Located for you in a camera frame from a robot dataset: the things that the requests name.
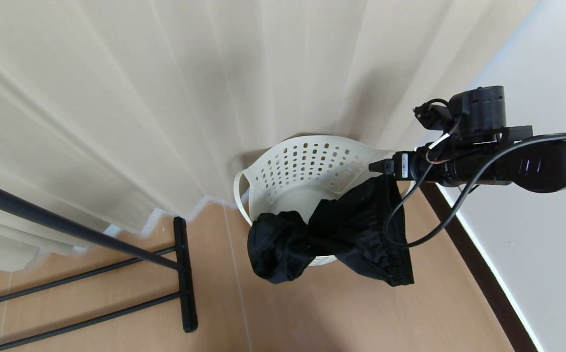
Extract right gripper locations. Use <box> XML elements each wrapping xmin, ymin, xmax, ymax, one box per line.
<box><xmin>393</xmin><ymin>147</ymin><xmax>511</xmax><ymax>187</ymax></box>

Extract black shorts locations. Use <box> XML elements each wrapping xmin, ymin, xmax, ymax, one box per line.
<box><xmin>307</xmin><ymin>174</ymin><xmax>414</xmax><ymax>287</ymax></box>

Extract white laundry basket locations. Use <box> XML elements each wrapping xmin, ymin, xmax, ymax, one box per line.
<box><xmin>233</xmin><ymin>135</ymin><xmax>413</xmax><ymax>267</ymax></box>

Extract black clothes rack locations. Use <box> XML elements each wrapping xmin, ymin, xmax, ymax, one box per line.
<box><xmin>0</xmin><ymin>175</ymin><xmax>199</xmax><ymax>352</ymax></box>

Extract black garment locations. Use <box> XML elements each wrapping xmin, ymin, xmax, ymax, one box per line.
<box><xmin>247</xmin><ymin>210</ymin><xmax>320</xmax><ymax>284</ymax></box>

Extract beige curtain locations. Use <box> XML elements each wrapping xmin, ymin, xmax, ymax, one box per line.
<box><xmin>0</xmin><ymin>0</ymin><xmax>538</xmax><ymax>272</ymax></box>

